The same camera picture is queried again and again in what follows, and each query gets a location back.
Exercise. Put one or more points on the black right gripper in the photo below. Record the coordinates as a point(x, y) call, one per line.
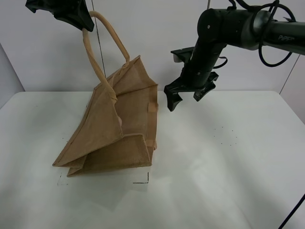
point(198, 64)

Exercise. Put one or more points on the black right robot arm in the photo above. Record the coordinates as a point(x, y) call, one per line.
point(271, 29)

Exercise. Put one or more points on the brown linen tote bag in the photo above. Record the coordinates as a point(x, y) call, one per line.
point(118, 128)

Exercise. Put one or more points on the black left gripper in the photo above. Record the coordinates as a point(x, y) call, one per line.
point(73, 12)

